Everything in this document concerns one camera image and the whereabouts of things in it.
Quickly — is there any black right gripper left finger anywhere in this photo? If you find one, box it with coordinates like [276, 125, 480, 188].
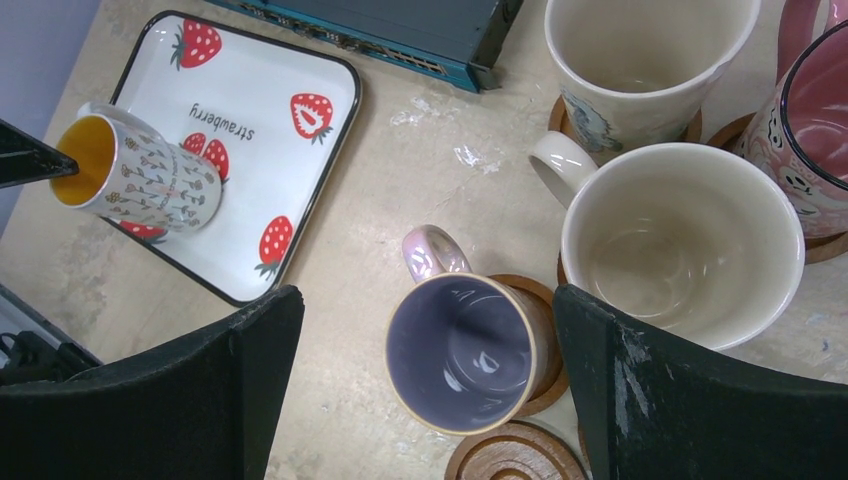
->
[1, 285, 304, 479]

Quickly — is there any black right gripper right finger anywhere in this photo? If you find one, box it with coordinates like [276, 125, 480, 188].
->
[553, 285, 847, 479]

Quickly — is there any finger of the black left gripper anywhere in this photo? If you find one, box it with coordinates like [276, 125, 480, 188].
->
[1, 120, 79, 188]

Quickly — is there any wooden coaster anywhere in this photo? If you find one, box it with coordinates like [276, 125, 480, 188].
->
[707, 113, 847, 265]
[444, 421, 587, 480]
[548, 97, 702, 143]
[490, 274, 569, 418]

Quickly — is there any orange interior mug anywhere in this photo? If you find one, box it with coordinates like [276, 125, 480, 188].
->
[50, 101, 223, 232]

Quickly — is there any wooden coaster front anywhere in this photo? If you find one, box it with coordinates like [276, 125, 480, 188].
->
[444, 421, 587, 480]

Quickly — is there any purple interior mug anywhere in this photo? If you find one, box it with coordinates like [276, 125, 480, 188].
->
[385, 224, 550, 436]

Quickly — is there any pink mug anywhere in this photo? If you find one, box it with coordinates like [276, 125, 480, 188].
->
[733, 1, 847, 239]

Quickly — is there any cream floral mug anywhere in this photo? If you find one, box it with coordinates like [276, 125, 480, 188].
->
[544, 0, 761, 164]

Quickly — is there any white strawberry tray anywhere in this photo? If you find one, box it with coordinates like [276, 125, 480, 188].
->
[111, 11, 361, 306]

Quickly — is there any dark network switch box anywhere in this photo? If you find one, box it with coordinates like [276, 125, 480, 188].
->
[215, 0, 523, 93]

